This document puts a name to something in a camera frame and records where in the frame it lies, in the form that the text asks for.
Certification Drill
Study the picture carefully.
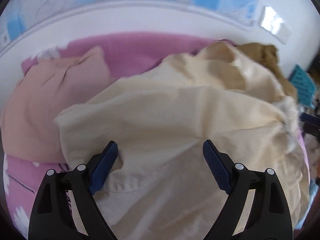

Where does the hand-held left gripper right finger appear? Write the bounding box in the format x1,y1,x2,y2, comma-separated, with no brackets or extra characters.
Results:
202,139,293,240

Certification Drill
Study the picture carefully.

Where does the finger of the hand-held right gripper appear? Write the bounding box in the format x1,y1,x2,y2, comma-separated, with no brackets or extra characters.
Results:
299,112,320,138

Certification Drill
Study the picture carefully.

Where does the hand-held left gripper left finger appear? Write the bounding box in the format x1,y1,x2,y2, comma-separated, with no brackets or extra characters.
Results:
29,141,119,240

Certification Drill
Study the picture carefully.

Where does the cream shirt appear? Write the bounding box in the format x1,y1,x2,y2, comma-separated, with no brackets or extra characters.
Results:
54,41,310,240

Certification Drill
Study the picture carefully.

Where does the teal plastic storage rack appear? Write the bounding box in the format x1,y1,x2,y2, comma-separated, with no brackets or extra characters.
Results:
289,64,317,108

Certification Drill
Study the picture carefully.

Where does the peach folded garment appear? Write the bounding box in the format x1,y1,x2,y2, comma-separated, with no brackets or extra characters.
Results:
0,45,110,164

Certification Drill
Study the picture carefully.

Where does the pink daisy print blanket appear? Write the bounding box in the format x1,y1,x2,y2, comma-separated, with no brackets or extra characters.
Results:
2,31,313,235

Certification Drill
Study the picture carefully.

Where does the brown corduroy garment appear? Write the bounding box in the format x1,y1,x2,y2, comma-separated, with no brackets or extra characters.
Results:
236,42,298,100

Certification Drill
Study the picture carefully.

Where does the white wall socket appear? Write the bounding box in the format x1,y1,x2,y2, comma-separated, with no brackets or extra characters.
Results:
257,5,292,44

